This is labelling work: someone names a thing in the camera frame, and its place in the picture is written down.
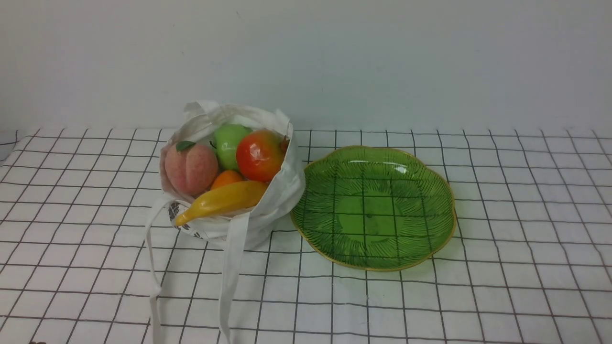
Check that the yellow banana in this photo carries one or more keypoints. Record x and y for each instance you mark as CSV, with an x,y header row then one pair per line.
x,y
227,199

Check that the green glass fruit plate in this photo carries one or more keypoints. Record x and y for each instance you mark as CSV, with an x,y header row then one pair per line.
x,y
376,209

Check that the white cloth tote bag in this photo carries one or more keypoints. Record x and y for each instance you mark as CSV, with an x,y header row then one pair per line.
x,y
240,231

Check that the small orange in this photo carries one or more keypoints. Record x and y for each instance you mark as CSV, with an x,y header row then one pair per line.
x,y
225,178

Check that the green apple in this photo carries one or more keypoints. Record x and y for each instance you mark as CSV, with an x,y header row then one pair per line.
x,y
225,141

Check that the pink peach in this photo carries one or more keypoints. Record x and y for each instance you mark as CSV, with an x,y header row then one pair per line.
x,y
191,171

